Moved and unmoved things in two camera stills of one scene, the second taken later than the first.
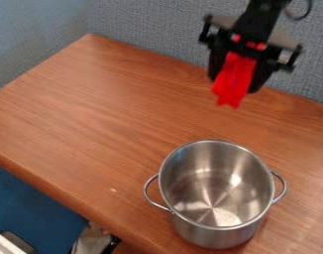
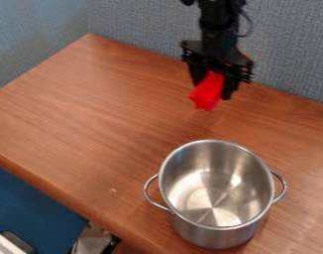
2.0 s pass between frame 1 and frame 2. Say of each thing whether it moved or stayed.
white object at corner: stayed
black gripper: moved
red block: moved
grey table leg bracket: stayed
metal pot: stayed
